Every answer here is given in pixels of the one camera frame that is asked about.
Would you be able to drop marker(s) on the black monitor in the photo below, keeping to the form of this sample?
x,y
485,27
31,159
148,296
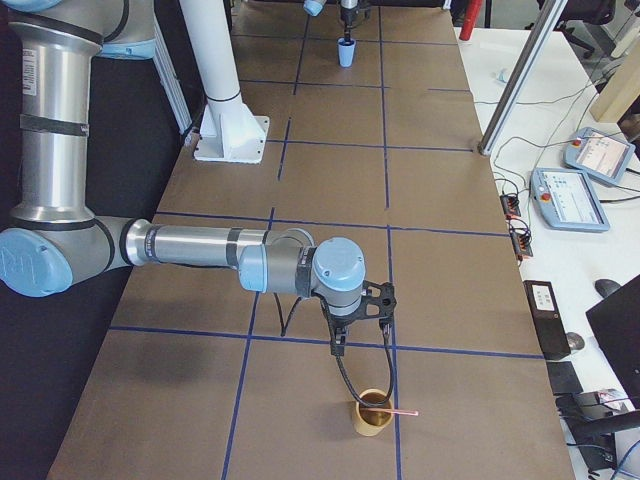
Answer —
x,y
615,324

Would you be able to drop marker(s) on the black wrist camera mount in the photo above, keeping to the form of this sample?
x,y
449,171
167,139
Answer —
x,y
378,301

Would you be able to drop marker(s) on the orange black adapter near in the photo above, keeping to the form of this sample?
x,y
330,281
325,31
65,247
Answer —
x,y
521,242

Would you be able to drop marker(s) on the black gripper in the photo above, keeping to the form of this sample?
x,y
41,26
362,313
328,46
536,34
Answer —
x,y
339,322
348,11

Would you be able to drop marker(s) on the white mounting pillar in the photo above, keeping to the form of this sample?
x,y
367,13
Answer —
x,y
229,131

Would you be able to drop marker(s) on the aluminium frame post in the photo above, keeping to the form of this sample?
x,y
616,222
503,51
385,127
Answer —
x,y
538,36

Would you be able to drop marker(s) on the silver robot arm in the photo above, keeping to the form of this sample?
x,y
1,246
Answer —
x,y
90,154
314,8

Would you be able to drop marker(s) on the near teach pendant tablet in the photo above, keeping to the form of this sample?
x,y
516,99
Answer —
x,y
567,201

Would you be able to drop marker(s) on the black power box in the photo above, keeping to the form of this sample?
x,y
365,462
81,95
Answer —
x,y
546,319

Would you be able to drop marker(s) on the blue ribbed paper cup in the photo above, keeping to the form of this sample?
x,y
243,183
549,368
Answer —
x,y
346,51

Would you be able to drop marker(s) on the brown paper table cover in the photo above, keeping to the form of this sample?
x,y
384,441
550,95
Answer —
x,y
199,379

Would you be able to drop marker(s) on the red cylinder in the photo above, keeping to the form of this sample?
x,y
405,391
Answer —
x,y
471,15

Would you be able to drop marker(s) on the far teach pendant tablet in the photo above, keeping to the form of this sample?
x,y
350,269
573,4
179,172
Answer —
x,y
604,157

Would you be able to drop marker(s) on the teach pendant tablet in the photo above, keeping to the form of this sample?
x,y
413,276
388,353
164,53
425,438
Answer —
x,y
567,201
604,157

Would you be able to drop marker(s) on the orange black adapter far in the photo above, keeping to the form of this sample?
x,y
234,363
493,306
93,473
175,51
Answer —
x,y
511,205

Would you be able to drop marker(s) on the orange black adapter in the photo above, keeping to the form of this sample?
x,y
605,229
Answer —
x,y
511,205
521,242

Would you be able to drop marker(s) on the pink chopstick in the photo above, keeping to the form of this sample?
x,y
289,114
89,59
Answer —
x,y
392,411

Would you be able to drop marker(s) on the black computer mouse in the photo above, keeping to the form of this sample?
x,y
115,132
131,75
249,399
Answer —
x,y
606,287

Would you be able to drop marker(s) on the white paper cup on side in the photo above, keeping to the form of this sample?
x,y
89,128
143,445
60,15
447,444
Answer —
x,y
503,75

